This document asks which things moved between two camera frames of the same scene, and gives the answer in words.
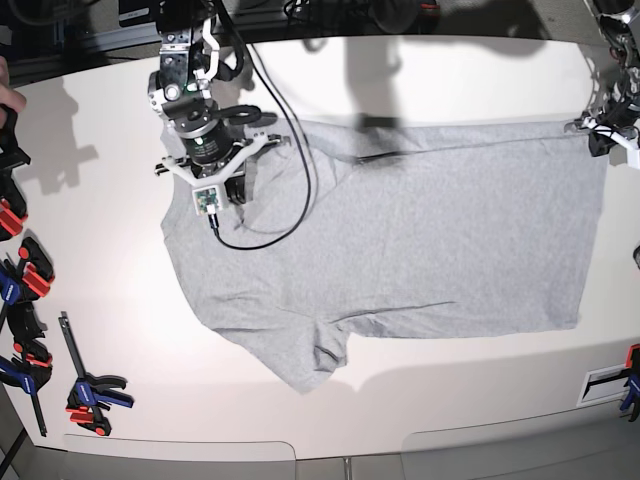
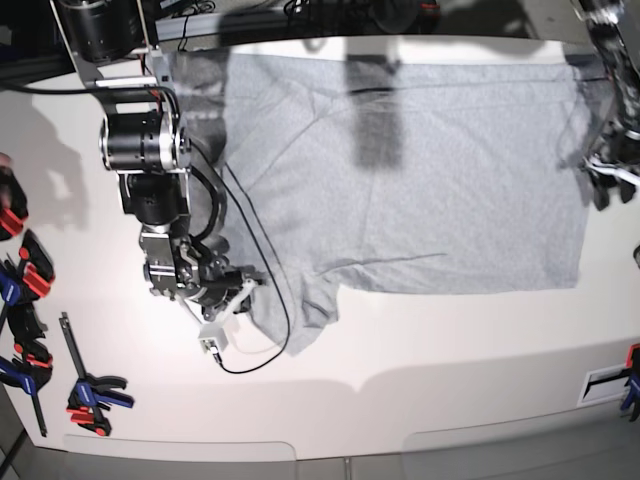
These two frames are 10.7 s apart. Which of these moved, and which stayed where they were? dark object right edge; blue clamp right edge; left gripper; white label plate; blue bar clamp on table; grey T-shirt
Moved: left gripper; grey T-shirt
Stayed: blue clamp right edge; dark object right edge; blue bar clamp on table; white label plate
